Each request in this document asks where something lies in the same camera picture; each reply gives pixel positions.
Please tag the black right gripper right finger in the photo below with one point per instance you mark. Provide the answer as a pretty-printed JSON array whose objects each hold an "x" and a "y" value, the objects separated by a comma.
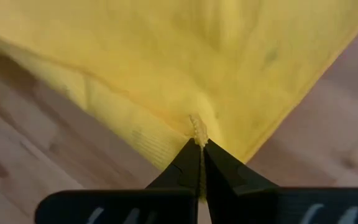
[{"x": 235, "y": 193}]

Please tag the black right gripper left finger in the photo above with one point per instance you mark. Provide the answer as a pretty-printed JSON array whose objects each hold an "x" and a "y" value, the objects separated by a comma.
[{"x": 172, "y": 193}]

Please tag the yellow microfiber towel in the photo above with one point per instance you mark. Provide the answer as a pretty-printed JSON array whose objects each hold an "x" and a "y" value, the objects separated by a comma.
[{"x": 166, "y": 62}]

